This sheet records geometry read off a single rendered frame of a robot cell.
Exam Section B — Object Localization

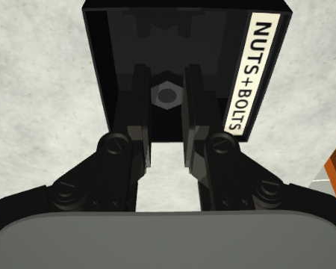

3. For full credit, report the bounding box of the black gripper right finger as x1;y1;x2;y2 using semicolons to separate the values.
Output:
181;64;336;226

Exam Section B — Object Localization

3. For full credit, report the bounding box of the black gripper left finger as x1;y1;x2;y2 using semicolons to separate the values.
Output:
0;64;152;230

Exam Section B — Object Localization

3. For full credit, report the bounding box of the grey hex nut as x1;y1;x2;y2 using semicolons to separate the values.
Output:
151;70;184;110

